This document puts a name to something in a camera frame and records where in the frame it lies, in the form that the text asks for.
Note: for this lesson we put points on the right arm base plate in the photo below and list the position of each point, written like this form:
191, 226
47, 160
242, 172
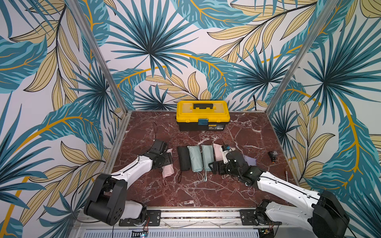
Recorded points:
252, 217

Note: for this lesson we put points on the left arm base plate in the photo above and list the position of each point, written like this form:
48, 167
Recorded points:
148, 217

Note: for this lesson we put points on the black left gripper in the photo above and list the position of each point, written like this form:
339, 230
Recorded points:
168, 158

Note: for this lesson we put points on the lavender sleeved umbrella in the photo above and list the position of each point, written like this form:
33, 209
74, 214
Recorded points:
251, 161

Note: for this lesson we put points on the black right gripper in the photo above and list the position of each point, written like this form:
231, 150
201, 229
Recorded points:
222, 168

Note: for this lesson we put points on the aluminium frame rail left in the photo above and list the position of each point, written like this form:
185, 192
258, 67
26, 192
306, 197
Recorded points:
89, 36

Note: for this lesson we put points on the pink sleeved umbrella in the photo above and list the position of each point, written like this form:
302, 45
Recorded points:
218, 152

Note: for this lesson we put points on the mint sleeved umbrella left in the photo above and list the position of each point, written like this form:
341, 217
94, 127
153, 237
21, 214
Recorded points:
195, 158

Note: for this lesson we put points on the aluminium frame rail right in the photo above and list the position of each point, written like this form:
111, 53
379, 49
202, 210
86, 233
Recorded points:
310, 38

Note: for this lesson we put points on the small black electrical part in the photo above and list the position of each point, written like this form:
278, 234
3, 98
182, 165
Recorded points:
273, 156

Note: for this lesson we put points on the pink umbrella sleeve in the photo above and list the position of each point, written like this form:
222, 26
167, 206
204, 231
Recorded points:
168, 168

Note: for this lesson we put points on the mint sleeved umbrella right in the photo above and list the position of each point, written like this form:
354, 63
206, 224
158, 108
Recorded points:
207, 156

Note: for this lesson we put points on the aluminium frame rail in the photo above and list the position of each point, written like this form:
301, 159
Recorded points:
310, 38
89, 36

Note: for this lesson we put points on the mint sleeved umbrella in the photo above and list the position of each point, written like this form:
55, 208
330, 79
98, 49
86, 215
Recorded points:
207, 156
195, 158

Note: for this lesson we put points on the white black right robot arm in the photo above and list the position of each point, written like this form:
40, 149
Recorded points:
317, 212

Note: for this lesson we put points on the black sleeved umbrella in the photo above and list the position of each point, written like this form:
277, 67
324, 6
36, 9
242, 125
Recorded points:
184, 158

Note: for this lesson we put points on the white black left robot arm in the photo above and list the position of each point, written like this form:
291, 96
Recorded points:
107, 200

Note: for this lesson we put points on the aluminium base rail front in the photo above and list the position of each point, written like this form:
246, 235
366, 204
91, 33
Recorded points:
187, 222

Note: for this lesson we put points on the yellow black toolbox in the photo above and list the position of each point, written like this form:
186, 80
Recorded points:
202, 115

